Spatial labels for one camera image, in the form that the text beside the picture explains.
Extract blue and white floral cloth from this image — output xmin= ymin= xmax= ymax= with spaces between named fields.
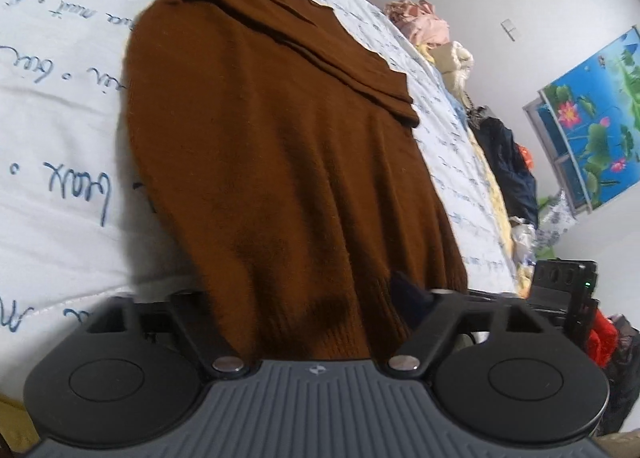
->
xmin=535 ymin=190 xmax=578 ymax=259

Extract white blanket with blue script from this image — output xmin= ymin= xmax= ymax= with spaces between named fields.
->
xmin=0 ymin=0 xmax=518 ymax=354

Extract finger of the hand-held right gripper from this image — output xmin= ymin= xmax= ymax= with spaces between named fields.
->
xmin=467 ymin=289 xmax=532 ymax=310

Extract yellow cloth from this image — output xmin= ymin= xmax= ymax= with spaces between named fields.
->
xmin=470 ymin=128 xmax=531 ymax=299

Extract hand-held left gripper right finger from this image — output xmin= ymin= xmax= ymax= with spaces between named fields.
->
xmin=387 ymin=272 xmax=553 ymax=380

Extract brown knit sweater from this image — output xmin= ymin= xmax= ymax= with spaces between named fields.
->
xmin=123 ymin=0 xmax=469 ymax=361

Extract red cloth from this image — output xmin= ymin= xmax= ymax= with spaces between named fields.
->
xmin=590 ymin=313 xmax=618 ymax=369

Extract lotus flower wall poster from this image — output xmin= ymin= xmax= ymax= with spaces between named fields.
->
xmin=522 ymin=25 xmax=640 ymax=214

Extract cream puffy jacket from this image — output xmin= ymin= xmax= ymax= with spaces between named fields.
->
xmin=427 ymin=40 xmax=475 ymax=99

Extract pink clothes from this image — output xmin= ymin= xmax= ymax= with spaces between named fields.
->
xmin=384 ymin=0 xmax=451 ymax=46

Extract dark clothing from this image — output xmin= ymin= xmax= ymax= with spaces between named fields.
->
xmin=472 ymin=117 xmax=540 ymax=229

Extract black and white patterned cloth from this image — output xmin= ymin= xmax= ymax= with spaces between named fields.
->
xmin=462 ymin=93 xmax=493 ymax=129

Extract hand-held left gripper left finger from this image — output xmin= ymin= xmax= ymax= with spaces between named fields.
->
xmin=82 ymin=290 xmax=249 ymax=380

